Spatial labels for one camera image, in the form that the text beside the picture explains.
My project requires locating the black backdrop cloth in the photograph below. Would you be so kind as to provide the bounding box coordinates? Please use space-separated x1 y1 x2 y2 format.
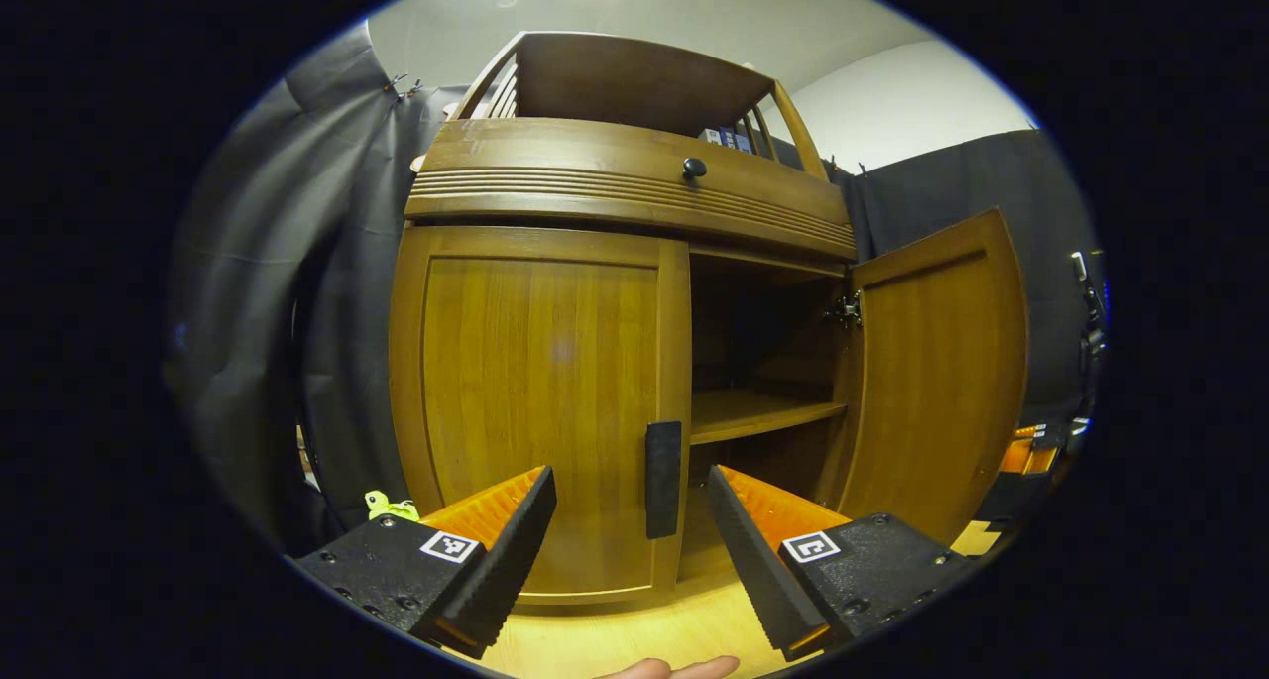
164 20 1106 551

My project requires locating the wooden shoe cabinet door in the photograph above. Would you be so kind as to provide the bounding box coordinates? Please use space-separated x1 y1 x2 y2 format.
818 208 1030 548
389 225 693 606

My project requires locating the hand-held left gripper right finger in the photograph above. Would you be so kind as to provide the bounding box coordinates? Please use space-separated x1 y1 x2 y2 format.
706 466 978 663

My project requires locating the wooden cabinet shelf board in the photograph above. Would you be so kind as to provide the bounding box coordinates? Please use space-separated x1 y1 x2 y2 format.
691 390 849 447

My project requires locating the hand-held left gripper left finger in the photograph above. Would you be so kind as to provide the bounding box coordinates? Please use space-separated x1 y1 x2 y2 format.
283 466 558 660

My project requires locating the wooden double-door shoe cabinet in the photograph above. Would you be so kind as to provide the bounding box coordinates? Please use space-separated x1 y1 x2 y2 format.
389 31 859 606

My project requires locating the green frog plush toy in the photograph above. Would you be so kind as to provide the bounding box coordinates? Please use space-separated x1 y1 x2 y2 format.
364 489 422 523

